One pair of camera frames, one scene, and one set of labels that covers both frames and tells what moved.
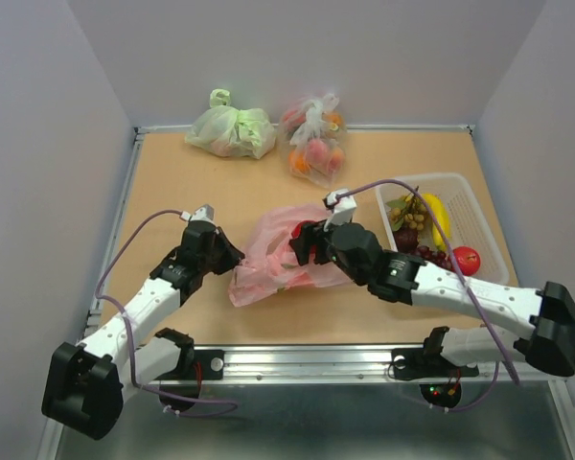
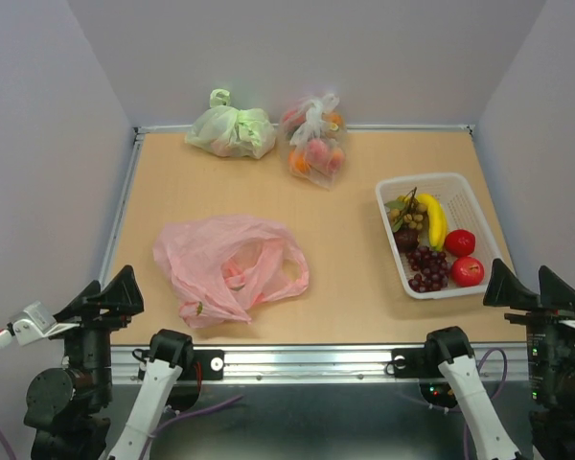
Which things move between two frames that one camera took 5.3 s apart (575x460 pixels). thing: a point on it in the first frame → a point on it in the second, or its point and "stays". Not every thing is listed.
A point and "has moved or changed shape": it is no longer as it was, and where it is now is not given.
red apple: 468,260 → 460,242
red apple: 298,227 → 467,271
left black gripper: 232,254 → 123,291
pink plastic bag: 270,270 has moved or changed shape
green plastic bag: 229,131 stays
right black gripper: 310,234 → 555,293
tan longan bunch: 408,210 stays
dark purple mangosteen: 406,240 stays
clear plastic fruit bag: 313,133 stays
